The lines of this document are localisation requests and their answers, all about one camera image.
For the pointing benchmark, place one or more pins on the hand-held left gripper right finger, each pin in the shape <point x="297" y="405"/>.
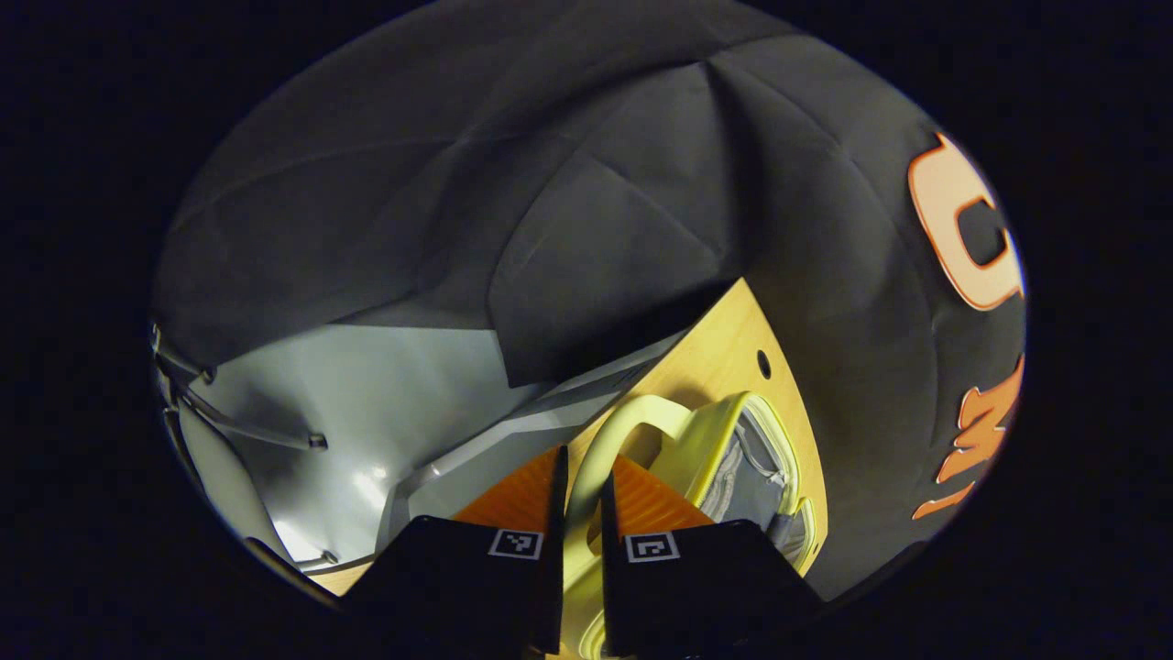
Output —
<point x="609" y="587"/>

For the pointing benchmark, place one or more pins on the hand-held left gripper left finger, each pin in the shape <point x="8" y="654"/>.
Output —
<point x="557" y="568"/>

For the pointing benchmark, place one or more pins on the pale yellow suitcase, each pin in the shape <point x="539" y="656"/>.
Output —
<point x="715" y="440"/>

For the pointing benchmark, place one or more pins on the black backdrop cloth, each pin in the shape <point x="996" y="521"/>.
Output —
<point x="550" y="183"/>

